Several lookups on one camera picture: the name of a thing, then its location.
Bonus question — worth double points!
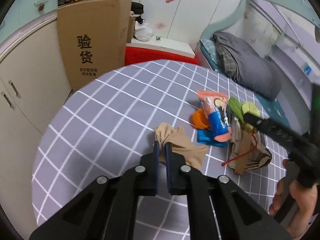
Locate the beige stocking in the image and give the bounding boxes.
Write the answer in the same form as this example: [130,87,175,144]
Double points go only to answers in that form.
[155,122,208,170]

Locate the orange plastic cup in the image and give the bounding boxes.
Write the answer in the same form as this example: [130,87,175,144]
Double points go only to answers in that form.
[191,109,210,129]

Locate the orange blue snack wrapper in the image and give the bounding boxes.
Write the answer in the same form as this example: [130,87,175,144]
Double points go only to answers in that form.
[197,90,232,143]

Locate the green fabric leaf item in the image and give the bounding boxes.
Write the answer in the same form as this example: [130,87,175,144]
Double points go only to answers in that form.
[228,97,260,132]

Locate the person's right hand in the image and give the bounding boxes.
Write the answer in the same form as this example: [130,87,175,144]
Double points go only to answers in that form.
[268,158,318,239]

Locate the blue plastic wrapper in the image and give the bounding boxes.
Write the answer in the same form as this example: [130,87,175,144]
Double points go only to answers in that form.
[197,129,228,147]

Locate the grey folded quilt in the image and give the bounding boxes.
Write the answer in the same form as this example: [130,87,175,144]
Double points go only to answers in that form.
[212,31,281,99]

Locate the red storage box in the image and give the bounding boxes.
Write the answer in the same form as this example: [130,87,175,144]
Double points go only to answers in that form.
[125,47,200,66]

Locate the white board on box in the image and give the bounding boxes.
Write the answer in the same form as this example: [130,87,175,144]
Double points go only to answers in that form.
[126,36,195,59]

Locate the white plastic bag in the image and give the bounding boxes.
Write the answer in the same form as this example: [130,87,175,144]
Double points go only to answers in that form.
[134,20,153,42]

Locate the large brown cardboard box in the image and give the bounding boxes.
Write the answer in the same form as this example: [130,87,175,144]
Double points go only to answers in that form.
[57,0,132,91]

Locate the white low cabinet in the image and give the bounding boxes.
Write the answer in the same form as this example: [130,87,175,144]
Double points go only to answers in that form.
[1,12,71,239]

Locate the black clothes behind box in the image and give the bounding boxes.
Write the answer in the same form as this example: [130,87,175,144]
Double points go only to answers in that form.
[131,2,144,24]

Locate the teal drawer unit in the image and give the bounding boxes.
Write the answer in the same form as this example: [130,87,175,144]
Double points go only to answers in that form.
[1,0,58,41]

